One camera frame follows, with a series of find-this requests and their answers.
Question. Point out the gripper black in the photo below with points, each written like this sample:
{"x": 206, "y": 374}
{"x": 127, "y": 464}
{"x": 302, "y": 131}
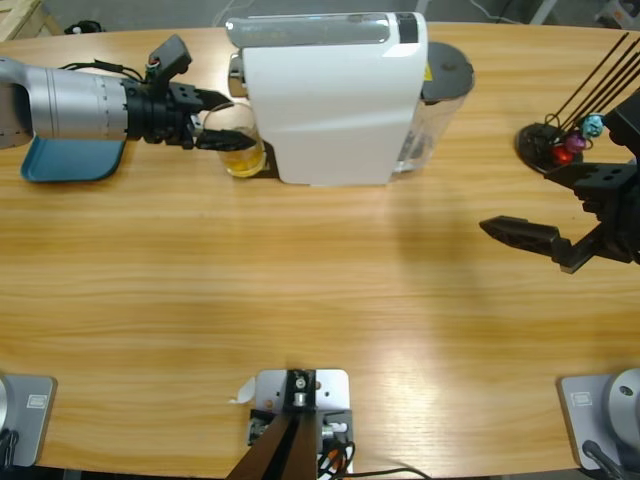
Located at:
{"x": 160, "y": 112}
{"x": 612, "y": 215}

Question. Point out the clear drinking glass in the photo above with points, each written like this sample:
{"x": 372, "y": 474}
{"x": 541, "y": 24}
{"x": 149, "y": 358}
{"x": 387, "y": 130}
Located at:
{"x": 245, "y": 162}

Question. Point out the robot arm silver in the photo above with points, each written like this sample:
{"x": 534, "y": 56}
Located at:
{"x": 65, "y": 107}

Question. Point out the red coffee capsule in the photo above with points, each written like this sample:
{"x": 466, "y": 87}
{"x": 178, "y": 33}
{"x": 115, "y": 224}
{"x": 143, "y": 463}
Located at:
{"x": 564, "y": 156}

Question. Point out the purple coffee capsule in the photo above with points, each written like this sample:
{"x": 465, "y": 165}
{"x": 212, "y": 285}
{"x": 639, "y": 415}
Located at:
{"x": 575, "y": 142}

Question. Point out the blue coffee capsule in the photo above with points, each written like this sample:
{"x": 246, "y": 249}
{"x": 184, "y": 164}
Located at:
{"x": 592, "y": 125}

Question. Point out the white capsule coffee machine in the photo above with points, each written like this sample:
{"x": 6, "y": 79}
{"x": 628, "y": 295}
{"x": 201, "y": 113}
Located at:
{"x": 325, "y": 110}

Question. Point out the black capsule holder with rods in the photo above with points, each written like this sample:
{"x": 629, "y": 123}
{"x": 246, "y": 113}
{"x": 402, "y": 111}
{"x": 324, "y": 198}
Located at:
{"x": 537, "y": 145}

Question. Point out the teal plastic tray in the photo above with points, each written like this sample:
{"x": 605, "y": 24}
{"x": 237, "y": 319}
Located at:
{"x": 70, "y": 160}

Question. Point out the small black floor object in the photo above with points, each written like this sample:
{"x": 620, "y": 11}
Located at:
{"x": 87, "y": 26}

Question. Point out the clear water tank dark lid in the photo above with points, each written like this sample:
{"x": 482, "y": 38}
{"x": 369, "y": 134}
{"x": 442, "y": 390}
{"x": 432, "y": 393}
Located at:
{"x": 447, "y": 70}

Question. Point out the grey metal furniture leg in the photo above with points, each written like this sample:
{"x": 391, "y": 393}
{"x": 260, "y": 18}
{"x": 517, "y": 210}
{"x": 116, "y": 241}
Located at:
{"x": 544, "y": 10}

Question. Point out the white object with orange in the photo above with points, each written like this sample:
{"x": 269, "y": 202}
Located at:
{"x": 615, "y": 12}

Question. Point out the light wooden pallet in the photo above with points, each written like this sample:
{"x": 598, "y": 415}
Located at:
{"x": 20, "y": 15}

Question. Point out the white paper tab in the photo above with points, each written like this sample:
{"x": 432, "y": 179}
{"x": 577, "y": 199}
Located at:
{"x": 246, "y": 390}

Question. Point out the orange plastic clip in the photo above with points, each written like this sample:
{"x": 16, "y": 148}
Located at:
{"x": 334, "y": 456}

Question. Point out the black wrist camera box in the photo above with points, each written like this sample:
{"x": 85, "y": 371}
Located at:
{"x": 625, "y": 122}
{"x": 170, "y": 57}

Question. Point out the arm grey base plate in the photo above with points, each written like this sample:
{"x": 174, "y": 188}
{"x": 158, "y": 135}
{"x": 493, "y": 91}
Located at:
{"x": 35, "y": 420}
{"x": 590, "y": 425}

